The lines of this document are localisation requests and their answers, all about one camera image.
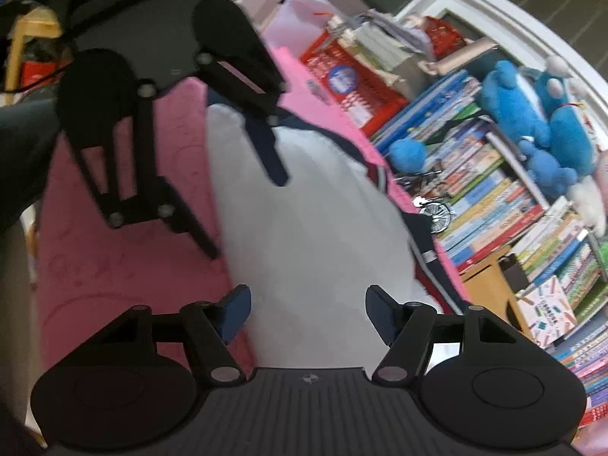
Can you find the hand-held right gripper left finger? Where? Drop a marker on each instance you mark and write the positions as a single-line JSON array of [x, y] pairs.
[[237, 306]]

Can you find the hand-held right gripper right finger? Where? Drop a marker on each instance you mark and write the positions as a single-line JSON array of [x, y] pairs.
[[380, 308]]

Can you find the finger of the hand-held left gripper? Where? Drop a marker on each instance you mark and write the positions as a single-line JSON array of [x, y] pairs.
[[270, 156], [199, 233]]

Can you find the white and navy jacket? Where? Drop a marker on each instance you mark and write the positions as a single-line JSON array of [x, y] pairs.
[[308, 247]]

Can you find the small grey cloth scrap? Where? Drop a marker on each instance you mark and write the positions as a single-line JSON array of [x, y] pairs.
[[314, 88]]

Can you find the wooden chair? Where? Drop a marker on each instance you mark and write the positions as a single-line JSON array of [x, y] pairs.
[[33, 28]]

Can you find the miniature bicycle model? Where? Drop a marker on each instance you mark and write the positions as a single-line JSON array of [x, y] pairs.
[[437, 213]]

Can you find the red basket with round sticker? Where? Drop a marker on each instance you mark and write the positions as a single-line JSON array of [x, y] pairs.
[[356, 85]]

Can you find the wooden drawer organiser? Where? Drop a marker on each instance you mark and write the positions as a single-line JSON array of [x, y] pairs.
[[489, 285]]

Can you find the blue plush ball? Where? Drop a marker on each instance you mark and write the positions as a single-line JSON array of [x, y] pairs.
[[407, 154]]

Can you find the black power adapter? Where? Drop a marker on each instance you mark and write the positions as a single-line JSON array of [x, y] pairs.
[[514, 273]]

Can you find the white plastic bag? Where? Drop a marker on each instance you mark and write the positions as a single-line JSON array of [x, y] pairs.
[[294, 19]]

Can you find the row of colourful picture books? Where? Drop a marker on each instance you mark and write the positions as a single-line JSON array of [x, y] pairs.
[[475, 190]]

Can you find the stack of workbooks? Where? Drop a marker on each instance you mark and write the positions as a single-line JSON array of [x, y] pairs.
[[380, 42]]

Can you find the white box with pencil print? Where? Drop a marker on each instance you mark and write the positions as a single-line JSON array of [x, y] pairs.
[[546, 311]]

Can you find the row of white green books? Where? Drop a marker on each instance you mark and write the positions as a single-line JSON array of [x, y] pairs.
[[565, 256]]

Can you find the small red plastic basket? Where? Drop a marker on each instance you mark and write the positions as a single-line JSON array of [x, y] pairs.
[[444, 35]]

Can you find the row of pink blue books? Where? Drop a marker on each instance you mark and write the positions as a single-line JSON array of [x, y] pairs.
[[586, 370]]

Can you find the tan paper roll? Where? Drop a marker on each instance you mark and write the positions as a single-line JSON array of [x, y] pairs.
[[465, 54]]

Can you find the white plush toy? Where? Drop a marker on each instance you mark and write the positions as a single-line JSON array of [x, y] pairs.
[[591, 204]]

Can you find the blue whale plush toy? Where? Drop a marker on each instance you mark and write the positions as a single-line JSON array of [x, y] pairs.
[[513, 104]]

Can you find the blue cat plush toy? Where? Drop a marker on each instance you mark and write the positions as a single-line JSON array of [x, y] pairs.
[[570, 133]]

